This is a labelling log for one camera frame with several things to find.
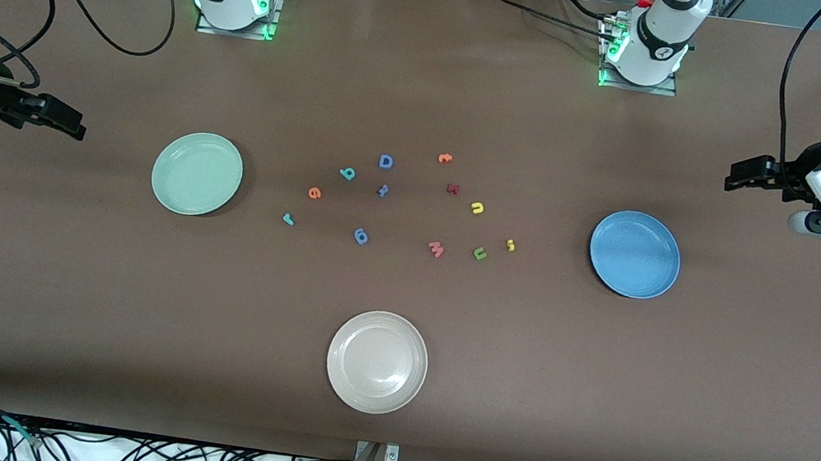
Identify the blue plate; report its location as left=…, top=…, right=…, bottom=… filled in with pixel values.
left=584, top=207, right=687, bottom=303

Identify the light green plate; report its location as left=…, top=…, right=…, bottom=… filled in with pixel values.
left=147, top=127, right=248, bottom=221

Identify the beige plate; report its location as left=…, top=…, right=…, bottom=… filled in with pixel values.
left=321, top=305, right=434, bottom=420

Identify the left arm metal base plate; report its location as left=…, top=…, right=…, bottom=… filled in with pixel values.
left=595, top=17, right=686, bottom=98

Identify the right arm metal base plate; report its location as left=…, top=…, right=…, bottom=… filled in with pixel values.
left=195, top=0, right=284, bottom=42

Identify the black cable on table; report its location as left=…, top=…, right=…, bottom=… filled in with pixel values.
left=480, top=0, right=623, bottom=42

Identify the teal floor cable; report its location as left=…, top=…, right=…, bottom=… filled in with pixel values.
left=0, top=414, right=43, bottom=449

